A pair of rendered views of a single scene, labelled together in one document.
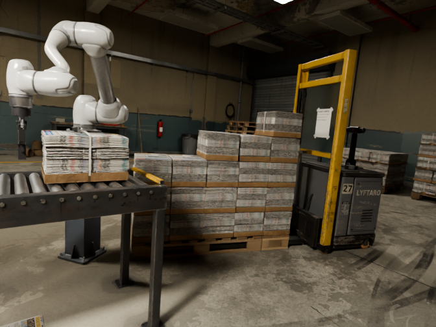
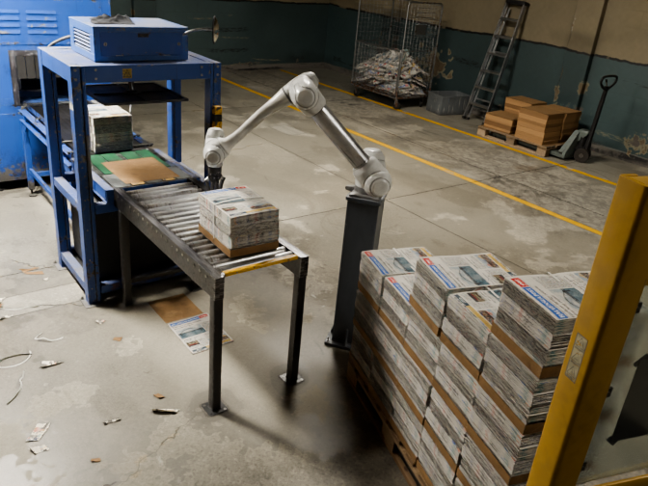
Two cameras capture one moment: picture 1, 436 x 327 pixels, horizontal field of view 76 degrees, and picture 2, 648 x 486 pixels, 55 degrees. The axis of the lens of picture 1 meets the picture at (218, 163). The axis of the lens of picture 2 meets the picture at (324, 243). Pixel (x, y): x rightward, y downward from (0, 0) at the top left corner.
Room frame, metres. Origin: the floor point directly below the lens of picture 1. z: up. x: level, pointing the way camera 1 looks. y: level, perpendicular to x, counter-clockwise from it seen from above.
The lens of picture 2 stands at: (1.79, -2.36, 2.23)
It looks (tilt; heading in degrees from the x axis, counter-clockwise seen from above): 25 degrees down; 88
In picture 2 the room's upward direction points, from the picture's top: 6 degrees clockwise
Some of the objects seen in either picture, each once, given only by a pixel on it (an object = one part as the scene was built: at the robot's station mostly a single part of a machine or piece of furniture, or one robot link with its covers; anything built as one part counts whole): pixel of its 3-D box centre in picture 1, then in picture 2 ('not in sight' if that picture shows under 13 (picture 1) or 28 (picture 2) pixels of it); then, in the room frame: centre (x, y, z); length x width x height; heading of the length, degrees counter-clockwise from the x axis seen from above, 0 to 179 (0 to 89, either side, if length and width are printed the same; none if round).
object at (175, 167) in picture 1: (198, 202); (431, 374); (2.49, 0.14, 0.42); 1.17 x 0.39 x 0.83; 109
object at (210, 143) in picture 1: (217, 145); (465, 293); (2.53, 0.02, 0.95); 0.38 x 0.29 x 0.23; 17
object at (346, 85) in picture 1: (336, 151); (552, 476); (2.55, -1.06, 0.97); 0.09 x 0.09 x 1.75; 19
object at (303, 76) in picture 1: (294, 145); not in sight; (3.17, -0.85, 0.97); 0.09 x 0.09 x 1.75; 19
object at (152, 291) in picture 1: (156, 269); (215, 355); (1.41, 0.29, 0.34); 0.06 x 0.06 x 0.68; 37
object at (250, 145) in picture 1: (246, 146); (502, 330); (2.63, -0.26, 0.95); 0.38 x 0.29 x 0.23; 20
